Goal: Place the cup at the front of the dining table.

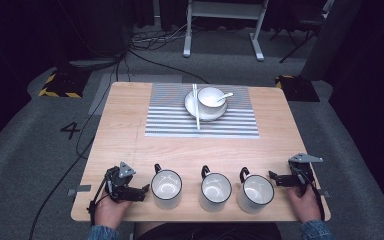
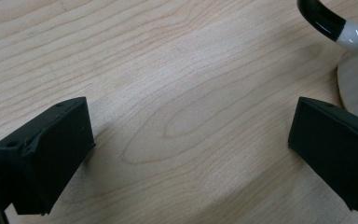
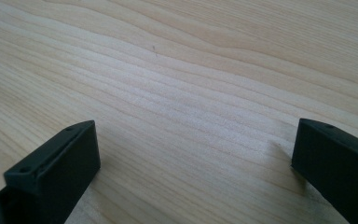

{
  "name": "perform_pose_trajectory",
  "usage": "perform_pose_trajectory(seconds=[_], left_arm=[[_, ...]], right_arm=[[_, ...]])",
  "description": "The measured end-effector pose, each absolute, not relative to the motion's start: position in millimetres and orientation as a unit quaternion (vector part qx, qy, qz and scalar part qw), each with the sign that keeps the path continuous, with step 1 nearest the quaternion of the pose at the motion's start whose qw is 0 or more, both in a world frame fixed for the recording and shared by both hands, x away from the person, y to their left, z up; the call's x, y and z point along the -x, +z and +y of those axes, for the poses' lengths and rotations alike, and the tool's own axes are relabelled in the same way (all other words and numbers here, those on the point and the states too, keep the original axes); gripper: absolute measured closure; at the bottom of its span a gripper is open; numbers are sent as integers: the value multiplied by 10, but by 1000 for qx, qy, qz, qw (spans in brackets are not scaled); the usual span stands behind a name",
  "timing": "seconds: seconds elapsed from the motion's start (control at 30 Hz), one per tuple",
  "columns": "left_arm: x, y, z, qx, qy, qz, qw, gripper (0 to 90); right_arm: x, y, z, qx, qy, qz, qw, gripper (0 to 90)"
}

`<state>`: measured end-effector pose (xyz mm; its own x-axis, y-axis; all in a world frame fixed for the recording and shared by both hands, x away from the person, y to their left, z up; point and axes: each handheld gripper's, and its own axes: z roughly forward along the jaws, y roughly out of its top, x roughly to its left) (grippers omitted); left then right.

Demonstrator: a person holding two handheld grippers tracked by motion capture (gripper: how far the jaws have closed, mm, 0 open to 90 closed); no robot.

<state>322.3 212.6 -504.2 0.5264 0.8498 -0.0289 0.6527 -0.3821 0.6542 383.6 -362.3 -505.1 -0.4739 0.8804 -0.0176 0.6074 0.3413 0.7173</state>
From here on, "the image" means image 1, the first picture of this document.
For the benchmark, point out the person's right hand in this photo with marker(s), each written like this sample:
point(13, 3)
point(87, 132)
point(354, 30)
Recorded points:
point(305, 206)

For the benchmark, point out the white bowl dark rim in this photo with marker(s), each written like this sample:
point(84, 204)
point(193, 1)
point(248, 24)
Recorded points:
point(210, 100)

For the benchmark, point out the white mug black rim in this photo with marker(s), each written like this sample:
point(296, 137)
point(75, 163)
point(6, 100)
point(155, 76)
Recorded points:
point(255, 192)
point(215, 190)
point(166, 186)

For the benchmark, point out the white plate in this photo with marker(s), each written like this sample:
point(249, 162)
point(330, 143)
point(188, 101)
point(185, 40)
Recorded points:
point(210, 116)

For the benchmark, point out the white metal desk frame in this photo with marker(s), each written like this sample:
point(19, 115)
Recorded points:
point(225, 10)

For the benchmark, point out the white chopstick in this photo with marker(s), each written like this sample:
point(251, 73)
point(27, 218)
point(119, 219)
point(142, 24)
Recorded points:
point(194, 91)
point(197, 113)

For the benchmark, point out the grey striped placemat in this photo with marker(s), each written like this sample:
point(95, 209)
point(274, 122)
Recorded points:
point(166, 116)

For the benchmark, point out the grey tape strip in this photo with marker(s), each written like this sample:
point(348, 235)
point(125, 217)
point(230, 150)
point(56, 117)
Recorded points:
point(80, 190)
point(325, 193)

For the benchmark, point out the yellow black striped base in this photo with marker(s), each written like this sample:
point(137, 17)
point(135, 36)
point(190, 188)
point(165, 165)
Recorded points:
point(65, 85)
point(296, 88)

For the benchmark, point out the white spoon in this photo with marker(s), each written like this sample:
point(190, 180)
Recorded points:
point(225, 96)

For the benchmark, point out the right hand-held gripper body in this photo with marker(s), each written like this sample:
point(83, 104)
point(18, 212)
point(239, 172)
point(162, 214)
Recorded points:
point(305, 170)

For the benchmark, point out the black folding chair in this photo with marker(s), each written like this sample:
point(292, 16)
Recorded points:
point(308, 21)

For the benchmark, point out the person's left hand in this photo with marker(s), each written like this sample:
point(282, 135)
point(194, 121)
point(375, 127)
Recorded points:
point(110, 211)

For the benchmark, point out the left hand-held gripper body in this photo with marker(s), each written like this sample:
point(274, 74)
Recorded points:
point(116, 185)

